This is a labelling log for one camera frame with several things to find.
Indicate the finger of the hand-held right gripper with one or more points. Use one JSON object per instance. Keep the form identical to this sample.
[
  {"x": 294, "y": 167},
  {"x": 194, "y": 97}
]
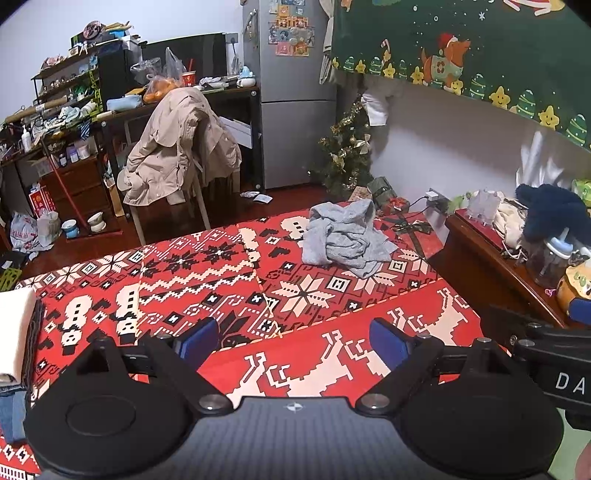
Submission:
[
  {"x": 517, "y": 325},
  {"x": 581, "y": 308}
]

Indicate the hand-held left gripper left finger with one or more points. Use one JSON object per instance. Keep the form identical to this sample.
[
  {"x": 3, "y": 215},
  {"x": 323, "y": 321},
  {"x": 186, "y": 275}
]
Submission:
[{"x": 204, "y": 340}]

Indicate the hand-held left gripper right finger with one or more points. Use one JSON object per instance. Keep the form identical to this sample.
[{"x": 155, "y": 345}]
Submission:
[{"x": 385, "y": 342}]

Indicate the grey t-shirt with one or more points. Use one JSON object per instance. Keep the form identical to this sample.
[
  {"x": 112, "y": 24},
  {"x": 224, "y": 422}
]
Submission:
[{"x": 344, "y": 235}]

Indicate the yellow pumpkin toy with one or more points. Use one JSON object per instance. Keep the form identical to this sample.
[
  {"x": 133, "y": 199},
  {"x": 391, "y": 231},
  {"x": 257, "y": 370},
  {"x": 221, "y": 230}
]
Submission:
[{"x": 570, "y": 286}]

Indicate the clear water bottle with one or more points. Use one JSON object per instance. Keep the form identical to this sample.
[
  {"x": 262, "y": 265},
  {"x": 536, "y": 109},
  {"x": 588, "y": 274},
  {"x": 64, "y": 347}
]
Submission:
[{"x": 549, "y": 263}]

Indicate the red patterned blanket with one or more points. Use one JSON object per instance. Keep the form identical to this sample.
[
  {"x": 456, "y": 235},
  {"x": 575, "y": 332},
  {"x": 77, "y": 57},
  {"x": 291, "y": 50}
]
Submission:
[{"x": 184, "y": 286}]

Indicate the wooden bedside table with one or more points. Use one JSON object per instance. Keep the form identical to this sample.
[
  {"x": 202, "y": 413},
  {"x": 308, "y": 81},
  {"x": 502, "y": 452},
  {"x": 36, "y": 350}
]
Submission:
[{"x": 480, "y": 267}]

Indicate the dark blue knit hat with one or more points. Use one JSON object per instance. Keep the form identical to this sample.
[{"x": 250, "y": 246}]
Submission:
[{"x": 551, "y": 212}]

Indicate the beige cloth bag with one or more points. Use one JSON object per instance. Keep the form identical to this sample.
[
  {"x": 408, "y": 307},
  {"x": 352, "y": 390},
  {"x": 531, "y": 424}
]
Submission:
[{"x": 510, "y": 224}]

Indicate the red wrapped gift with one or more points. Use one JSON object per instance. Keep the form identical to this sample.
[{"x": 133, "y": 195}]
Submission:
[{"x": 411, "y": 230}]

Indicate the clear acrylic stand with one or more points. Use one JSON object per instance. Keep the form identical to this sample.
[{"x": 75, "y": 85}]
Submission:
[{"x": 484, "y": 203}]

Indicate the green plush toy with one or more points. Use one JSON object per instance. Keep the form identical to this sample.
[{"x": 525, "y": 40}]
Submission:
[{"x": 459, "y": 202}]

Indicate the white chair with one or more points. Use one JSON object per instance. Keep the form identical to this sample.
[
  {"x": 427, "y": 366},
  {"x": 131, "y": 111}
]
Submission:
[{"x": 201, "y": 203}]

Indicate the green gift box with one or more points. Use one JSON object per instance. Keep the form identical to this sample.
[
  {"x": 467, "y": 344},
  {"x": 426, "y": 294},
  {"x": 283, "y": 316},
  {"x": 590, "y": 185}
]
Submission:
[{"x": 381, "y": 191}]

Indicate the clear plastic wrap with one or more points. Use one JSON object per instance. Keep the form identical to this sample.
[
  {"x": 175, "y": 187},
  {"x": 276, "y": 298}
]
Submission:
[{"x": 540, "y": 161}]

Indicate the scattered paper scraps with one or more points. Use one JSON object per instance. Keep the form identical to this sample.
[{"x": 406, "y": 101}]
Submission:
[{"x": 258, "y": 197}]

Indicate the folded dark cloth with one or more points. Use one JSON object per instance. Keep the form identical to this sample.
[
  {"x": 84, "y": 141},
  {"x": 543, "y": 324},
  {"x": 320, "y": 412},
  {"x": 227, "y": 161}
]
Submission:
[{"x": 34, "y": 341}]

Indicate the folded white cloth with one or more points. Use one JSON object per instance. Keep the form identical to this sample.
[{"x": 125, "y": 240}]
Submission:
[{"x": 16, "y": 327}]

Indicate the small Christmas tree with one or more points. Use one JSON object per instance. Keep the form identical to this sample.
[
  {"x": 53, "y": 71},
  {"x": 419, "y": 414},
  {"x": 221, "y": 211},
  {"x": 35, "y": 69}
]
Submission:
[{"x": 344, "y": 152}]

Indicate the wooden dresser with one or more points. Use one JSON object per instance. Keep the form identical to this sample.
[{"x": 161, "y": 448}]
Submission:
[{"x": 78, "y": 184}]

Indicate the beige jacket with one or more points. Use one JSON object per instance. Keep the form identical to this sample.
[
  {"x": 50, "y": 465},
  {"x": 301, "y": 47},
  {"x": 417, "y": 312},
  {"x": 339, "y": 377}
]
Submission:
[{"x": 178, "y": 138}]

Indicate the folded blue jeans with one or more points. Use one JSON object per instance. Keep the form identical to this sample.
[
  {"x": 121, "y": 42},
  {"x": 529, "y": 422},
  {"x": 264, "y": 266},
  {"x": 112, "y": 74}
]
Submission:
[{"x": 11, "y": 410}]

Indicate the black desk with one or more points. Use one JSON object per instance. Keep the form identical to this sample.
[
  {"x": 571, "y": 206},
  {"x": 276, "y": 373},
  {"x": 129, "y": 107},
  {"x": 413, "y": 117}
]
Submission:
[{"x": 254, "y": 138}]

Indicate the red box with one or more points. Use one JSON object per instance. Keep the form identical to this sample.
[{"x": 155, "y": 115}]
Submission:
[{"x": 41, "y": 199}]

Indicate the red broom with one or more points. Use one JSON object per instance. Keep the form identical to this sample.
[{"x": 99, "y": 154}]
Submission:
[{"x": 60, "y": 175}]

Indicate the silver refrigerator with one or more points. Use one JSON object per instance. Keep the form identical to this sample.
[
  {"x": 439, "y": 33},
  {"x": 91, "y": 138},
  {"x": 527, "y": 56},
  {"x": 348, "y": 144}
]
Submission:
[{"x": 295, "y": 129}]

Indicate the white paper sheet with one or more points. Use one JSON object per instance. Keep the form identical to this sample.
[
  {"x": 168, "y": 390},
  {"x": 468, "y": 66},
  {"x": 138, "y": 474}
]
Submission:
[{"x": 375, "y": 108}]

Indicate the plastic bag of oranges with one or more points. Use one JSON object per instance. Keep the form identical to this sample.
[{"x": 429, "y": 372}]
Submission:
[{"x": 159, "y": 85}]

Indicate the red paper cup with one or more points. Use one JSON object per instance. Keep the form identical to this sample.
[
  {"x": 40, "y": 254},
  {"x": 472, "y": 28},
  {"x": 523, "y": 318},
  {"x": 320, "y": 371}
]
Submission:
[{"x": 189, "y": 79}]

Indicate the white lotion bottle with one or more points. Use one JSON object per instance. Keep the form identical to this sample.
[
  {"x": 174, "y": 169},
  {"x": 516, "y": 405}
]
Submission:
[{"x": 27, "y": 141}]

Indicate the black monitor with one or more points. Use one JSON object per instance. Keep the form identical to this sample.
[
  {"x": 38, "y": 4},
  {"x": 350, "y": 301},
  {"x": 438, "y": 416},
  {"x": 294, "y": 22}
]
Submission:
[{"x": 203, "y": 53}]

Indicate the cluttered metal shelf rack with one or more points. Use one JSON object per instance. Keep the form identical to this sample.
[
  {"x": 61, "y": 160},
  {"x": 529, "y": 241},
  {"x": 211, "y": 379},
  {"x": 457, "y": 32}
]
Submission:
[{"x": 64, "y": 78}]

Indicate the group of fridge magnets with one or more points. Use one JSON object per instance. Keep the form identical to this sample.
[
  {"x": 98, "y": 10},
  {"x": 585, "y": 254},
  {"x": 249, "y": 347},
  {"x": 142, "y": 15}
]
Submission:
[{"x": 291, "y": 30}]

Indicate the green Christmas wall hanging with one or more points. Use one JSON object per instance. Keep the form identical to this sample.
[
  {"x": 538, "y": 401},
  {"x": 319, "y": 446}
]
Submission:
[{"x": 485, "y": 27}]

